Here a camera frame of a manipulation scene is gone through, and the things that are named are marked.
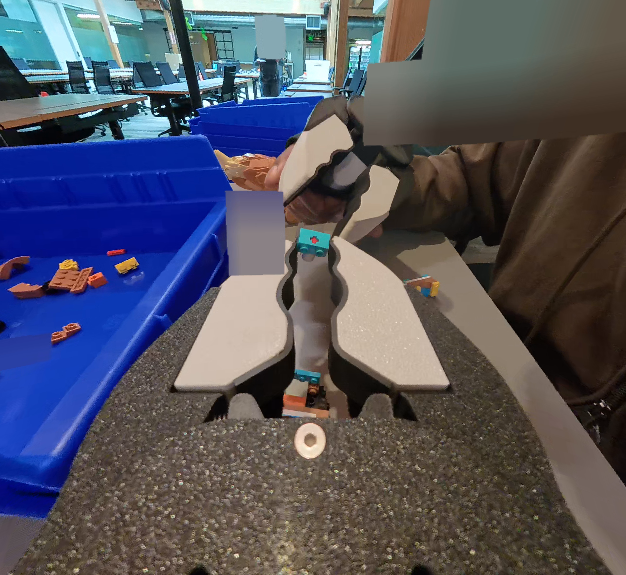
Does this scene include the person's right hand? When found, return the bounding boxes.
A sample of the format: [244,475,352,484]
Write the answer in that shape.
[264,145,345,229]

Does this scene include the toy bricks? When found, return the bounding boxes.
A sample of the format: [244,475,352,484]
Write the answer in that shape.
[0,248,140,346]

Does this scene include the small multicoloured toy brick block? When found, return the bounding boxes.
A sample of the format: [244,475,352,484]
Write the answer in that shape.
[405,275,441,299]

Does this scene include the blue plastic bin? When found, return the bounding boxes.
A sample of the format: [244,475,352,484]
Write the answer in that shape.
[0,135,232,517]
[189,96,323,157]

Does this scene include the teal toy brick red cross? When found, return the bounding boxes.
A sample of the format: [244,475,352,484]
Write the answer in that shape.
[297,227,332,259]

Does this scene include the blue orange toy brick assembly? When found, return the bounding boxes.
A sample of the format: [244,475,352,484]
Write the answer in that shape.
[282,370,331,419]

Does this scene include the person's right forearm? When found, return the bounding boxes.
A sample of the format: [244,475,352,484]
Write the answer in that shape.
[384,143,548,248]

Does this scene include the brown toy brick model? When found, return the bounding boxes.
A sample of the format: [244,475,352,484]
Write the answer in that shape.
[214,152,279,192]

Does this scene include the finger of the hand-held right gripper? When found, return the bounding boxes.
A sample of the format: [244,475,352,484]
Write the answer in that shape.
[281,114,355,206]
[338,165,402,243]

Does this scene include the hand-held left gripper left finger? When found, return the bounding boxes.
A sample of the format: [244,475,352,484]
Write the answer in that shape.
[173,243,299,409]

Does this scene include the black metal post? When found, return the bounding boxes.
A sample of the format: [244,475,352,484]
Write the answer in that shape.
[157,0,203,111]

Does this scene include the long wooden office table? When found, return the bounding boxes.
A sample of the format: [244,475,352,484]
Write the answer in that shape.
[137,77,257,98]
[0,93,147,131]

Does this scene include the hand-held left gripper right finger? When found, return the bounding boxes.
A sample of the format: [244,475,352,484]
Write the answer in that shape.
[328,236,451,402]

